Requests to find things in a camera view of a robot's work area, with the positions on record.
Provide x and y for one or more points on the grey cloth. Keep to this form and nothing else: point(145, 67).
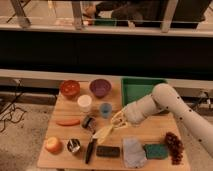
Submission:
point(133, 153)

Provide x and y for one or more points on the small metal cup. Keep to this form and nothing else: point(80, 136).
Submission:
point(73, 146)

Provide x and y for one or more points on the yellow banana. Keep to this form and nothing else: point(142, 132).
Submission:
point(103, 132)

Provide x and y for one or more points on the dark red grapes bunch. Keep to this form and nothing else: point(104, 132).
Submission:
point(175, 146)

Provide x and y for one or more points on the black sponge block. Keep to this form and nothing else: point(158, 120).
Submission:
point(108, 151)

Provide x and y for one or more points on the green plastic tray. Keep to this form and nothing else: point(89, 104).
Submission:
point(136, 95)

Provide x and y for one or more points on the black handled knife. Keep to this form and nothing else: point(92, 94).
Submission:
point(89, 150)

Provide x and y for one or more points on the orange carrot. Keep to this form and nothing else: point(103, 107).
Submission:
point(70, 122)

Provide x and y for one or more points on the green scrub sponge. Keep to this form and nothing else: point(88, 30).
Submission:
point(156, 151)

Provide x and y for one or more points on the purple bowl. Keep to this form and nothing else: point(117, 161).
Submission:
point(100, 87)

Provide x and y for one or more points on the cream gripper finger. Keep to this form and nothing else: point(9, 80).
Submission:
point(116, 126)
point(114, 118)

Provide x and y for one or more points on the black metal can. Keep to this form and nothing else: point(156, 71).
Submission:
point(89, 123)

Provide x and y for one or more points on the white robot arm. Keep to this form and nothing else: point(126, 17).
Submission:
point(165, 97)

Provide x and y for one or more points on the wooden table board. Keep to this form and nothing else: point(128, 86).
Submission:
point(151, 131)

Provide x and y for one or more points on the red yellow apple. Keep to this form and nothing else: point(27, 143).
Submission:
point(53, 145)

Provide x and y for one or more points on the red bowl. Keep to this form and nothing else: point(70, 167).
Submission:
point(70, 88)

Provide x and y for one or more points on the blue cup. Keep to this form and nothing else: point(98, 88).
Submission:
point(105, 110)

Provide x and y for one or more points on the white cup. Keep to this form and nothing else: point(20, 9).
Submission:
point(85, 103)

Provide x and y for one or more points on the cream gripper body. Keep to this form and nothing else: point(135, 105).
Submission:
point(121, 119)

